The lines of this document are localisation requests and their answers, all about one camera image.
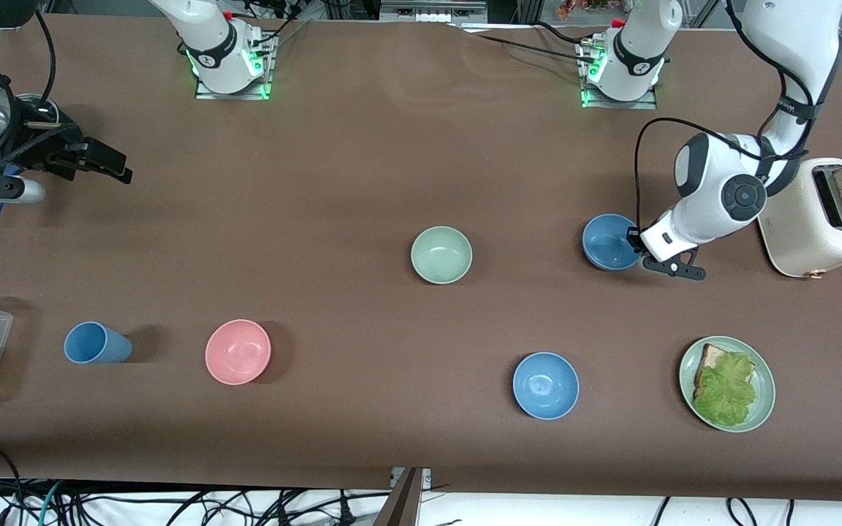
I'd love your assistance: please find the teal floor cable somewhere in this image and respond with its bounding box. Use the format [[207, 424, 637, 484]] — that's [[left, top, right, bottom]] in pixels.
[[37, 481, 66, 526]]

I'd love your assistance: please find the black cable on table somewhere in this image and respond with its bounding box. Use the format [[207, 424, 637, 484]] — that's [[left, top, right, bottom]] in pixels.
[[458, 20, 601, 61]]

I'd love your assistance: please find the green lettuce leaf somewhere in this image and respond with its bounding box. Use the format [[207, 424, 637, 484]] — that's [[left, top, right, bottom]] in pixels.
[[693, 352, 758, 428]]

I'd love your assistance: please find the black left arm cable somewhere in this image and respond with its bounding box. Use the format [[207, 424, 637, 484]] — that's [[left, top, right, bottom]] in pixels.
[[634, 0, 842, 236]]

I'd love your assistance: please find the steel pot with blue handle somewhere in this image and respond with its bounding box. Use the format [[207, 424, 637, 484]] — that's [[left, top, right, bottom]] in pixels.
[[0, 92, 86, 221]]

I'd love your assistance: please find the light green plate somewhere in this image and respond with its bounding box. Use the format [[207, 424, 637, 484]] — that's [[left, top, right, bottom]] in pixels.
[[678, 335, 776, 433]]

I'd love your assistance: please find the toast slice under lettuce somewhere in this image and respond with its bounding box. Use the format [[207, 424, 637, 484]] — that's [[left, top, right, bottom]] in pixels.
[[694, 343, 756, 399]]

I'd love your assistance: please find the blue bowl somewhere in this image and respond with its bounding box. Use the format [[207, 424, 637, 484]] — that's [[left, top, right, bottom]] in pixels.
[[582, 213, 645, 272], [512, 351, 580, 421]]

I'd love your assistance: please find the blue cup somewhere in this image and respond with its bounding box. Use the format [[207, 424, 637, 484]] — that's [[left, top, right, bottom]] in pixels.
[[64, 321, 133, 365]]

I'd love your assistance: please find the pink bowl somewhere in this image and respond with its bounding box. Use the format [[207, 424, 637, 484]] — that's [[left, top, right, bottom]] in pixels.
[[205, 319, 273, 386]]

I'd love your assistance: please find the light green bowl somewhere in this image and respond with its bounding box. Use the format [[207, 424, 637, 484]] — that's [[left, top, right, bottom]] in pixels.
[[411, 226, 474, 286]]

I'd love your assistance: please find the grey support beam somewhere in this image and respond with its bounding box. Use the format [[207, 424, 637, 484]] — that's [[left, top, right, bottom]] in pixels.
[[373, 468, 425, 526]]

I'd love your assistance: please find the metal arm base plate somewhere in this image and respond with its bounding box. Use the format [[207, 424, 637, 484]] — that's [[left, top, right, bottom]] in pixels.
[[578, 37, 661, 110], [194, 29, 276, 102]]

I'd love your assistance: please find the cream white toaster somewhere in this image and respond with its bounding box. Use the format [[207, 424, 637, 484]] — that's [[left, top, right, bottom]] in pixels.
[[757, 157, 842, 280]]

